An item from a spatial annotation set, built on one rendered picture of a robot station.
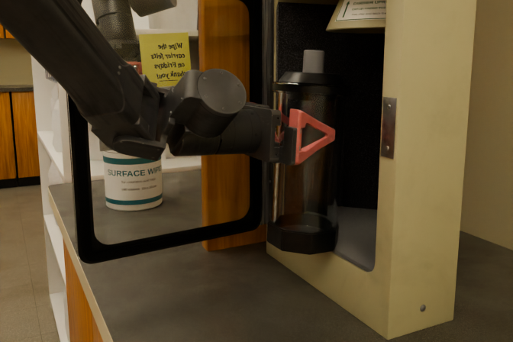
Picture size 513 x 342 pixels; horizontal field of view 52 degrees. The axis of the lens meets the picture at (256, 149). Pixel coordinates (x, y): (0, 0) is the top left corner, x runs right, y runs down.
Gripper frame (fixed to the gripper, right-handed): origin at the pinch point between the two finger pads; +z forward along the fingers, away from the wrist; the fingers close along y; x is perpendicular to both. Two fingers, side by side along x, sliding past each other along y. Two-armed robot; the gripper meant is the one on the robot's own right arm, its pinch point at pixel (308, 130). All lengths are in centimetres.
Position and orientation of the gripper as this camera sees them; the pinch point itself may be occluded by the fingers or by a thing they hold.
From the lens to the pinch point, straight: 72.2
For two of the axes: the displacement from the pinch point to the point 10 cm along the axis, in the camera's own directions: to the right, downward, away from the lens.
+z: 8.7, -0.3, 4.8
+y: -4.8, -1.5, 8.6
